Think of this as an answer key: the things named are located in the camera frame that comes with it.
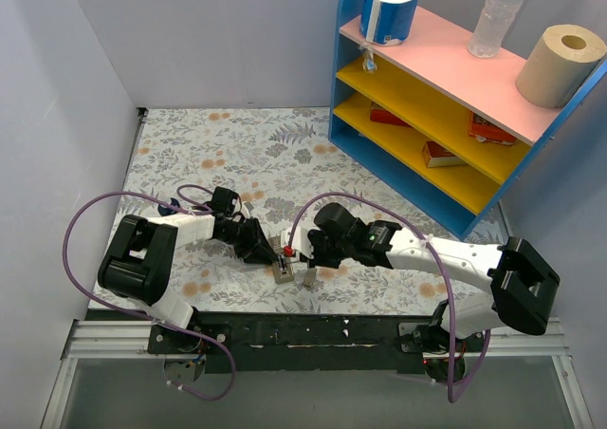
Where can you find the orange snack box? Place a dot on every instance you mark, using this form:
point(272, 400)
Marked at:
point(485, 131)

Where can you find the orange cylindrical tube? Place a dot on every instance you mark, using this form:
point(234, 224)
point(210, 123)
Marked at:
point(171, 209)

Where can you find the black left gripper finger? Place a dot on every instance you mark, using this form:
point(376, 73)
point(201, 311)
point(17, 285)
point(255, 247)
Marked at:
point(248, 257)
point(257, 242)

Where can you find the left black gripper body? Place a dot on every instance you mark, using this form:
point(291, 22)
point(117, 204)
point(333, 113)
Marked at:
point(248, 237)

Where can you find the beige remote control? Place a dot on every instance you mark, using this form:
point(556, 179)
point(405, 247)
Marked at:
point(282, 268)

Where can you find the floral patterned table mat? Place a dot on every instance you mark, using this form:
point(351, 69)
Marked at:
point(283, 166)

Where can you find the blue wrapped toilet roll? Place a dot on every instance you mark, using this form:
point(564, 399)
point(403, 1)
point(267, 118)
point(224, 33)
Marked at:
point(387, 22)

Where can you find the red white box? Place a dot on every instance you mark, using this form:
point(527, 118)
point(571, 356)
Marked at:
point(436, 156)

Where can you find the aluminium frame rail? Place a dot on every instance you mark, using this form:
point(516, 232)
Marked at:
point(103, 336)

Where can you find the brown paper roll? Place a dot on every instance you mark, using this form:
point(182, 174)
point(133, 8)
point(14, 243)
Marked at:
point(559, 64)

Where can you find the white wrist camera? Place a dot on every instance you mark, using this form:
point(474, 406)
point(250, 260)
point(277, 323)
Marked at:
point(240, 209)
point(296, 243)

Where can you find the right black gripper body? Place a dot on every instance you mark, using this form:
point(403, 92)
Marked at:
point(316, 250)

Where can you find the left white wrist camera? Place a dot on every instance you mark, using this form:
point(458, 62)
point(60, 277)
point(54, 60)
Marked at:
point(240, 209)

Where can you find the small plastic bag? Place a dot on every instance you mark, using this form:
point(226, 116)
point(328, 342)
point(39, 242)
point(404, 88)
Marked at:
point(368, 57)

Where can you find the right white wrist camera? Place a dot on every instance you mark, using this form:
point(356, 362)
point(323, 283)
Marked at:
point(296, 243)

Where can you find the clear plastic water bottle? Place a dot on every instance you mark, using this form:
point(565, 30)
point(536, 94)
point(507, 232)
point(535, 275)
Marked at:
point(494, 22)

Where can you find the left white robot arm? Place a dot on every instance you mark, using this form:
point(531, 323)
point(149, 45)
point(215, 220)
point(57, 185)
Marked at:
point(138, 263)

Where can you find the blue shelf unit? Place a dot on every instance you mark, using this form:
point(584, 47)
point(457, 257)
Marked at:
point(433, 83)

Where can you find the red box lower shelf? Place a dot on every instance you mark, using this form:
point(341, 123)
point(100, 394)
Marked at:
point(382, 115)

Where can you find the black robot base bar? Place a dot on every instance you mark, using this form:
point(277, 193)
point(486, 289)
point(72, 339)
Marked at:
point(262, 342)

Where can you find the beige battery cover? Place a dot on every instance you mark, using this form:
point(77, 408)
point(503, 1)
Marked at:
point(309, 277)

